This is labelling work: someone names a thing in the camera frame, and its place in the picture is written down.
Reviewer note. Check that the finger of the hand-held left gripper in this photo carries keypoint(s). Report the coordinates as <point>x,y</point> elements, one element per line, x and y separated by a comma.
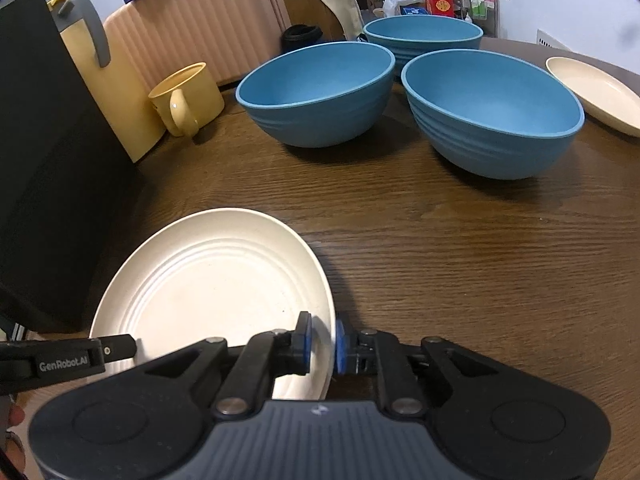
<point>120,349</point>

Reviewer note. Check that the black cylindrical cup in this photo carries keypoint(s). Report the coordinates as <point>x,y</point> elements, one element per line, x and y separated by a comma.
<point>300,37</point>

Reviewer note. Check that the white panel board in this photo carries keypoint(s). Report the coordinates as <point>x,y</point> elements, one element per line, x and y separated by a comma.
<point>552,41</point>

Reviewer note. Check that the person's left hand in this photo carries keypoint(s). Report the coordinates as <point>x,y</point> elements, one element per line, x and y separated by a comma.
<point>15,415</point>

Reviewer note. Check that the pink ribbed suitcase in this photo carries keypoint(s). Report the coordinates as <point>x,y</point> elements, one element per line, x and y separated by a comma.
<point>200,25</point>

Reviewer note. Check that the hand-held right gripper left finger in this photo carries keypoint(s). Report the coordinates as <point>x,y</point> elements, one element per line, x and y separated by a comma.
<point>305,345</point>

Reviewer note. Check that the brown wooden chair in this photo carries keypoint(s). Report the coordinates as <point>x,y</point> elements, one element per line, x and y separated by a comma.
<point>310,5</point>

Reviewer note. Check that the black box with orange logo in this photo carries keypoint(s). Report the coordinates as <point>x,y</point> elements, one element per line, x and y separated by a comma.
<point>50,160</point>

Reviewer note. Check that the yellow mug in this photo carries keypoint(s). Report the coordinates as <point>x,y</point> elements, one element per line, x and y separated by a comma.
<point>200,100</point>

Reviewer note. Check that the blue ribbed bowl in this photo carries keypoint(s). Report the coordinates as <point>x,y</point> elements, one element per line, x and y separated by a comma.
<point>310,110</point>
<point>425,35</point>
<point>490,105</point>

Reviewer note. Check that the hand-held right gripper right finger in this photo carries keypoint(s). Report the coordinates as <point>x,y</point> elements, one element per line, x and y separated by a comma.
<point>341,355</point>

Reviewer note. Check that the white plastic bag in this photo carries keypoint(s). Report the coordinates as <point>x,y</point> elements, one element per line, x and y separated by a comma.
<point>395,2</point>

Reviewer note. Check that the blue carton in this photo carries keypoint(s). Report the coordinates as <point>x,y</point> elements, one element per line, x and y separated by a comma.
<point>412,10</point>

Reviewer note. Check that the red gift box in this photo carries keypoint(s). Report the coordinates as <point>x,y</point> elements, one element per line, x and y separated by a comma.
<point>442,5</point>

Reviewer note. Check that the cream ribbed plate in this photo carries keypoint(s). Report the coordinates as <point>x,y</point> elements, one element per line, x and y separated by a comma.
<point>210,280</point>
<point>600,90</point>

